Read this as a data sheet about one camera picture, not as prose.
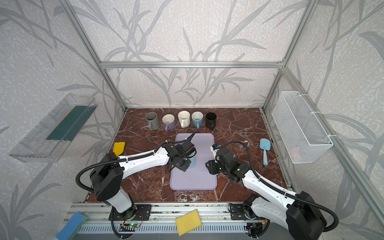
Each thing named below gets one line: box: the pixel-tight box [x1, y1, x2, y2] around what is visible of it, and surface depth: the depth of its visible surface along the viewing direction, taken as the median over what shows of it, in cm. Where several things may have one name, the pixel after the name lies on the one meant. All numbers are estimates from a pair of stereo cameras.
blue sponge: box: [55, 211, 89, 240], surface depth 69 cm
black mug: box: [205, 112, 217, 130], surface depth 105 cm
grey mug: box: [145, 111, 160, 131], surface depth 104 cm
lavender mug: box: [161, 113, 176, 131], surface depth 107 cm
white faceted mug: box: [177, 110, 191, 128], surface depth 104 cm
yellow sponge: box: [175, 209, 202, 237], surface depth 72 cm
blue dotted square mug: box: [191, 111, 204, 129], surface depth 104 cm
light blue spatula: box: [259, 138, 271, 167], surface depth 100 cm
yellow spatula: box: [113, 141, 126, 157], surface depth 98 cm
